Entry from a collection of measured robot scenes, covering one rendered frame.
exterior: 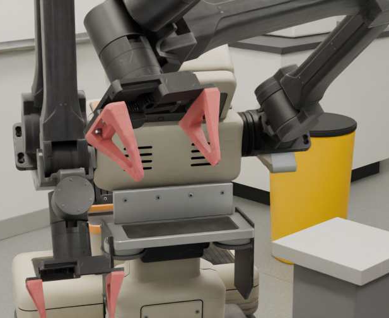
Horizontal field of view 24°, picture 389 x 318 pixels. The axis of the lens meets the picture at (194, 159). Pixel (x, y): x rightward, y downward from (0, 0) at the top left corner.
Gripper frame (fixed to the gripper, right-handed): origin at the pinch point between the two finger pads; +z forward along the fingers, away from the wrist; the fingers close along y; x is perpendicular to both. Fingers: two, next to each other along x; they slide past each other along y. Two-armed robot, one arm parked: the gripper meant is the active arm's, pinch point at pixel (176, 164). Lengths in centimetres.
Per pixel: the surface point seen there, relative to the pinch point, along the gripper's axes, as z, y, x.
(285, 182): -82, 214, 226
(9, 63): -191, 133, 274
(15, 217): -134, 131, 325
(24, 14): -207, 142, 258
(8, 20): -205, 133, 258
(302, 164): -83, 217, 214
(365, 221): -66, 289, 268
